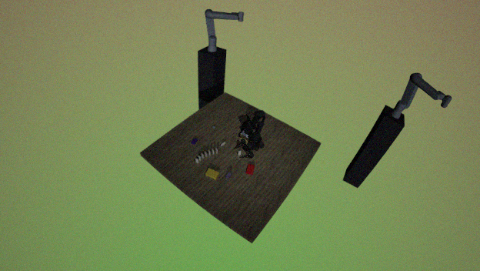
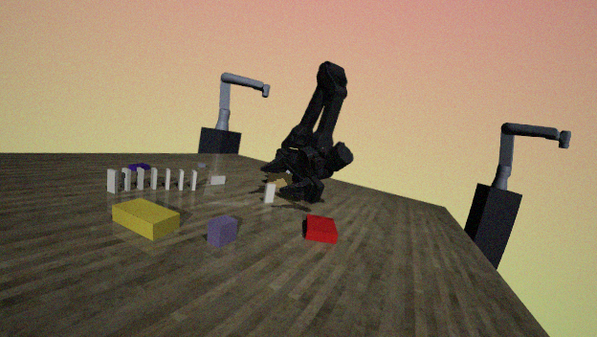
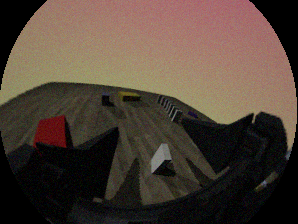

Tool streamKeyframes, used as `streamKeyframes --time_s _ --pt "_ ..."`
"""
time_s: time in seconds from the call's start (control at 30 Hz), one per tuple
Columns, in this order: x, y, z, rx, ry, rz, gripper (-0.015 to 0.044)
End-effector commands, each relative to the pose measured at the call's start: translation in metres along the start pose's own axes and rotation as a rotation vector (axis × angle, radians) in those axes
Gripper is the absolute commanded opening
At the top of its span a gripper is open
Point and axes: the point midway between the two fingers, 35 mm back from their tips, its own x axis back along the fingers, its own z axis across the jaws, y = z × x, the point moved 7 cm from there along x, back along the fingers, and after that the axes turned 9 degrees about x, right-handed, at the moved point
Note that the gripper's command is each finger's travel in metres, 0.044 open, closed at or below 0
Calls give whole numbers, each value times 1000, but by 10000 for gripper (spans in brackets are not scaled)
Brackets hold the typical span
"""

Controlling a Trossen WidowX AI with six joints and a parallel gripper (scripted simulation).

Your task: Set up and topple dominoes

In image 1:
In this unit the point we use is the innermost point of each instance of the yellow rectangular block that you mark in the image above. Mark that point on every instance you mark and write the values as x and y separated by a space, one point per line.
212 173

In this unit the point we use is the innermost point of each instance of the red flat block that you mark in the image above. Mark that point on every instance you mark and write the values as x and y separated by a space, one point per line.
250 169

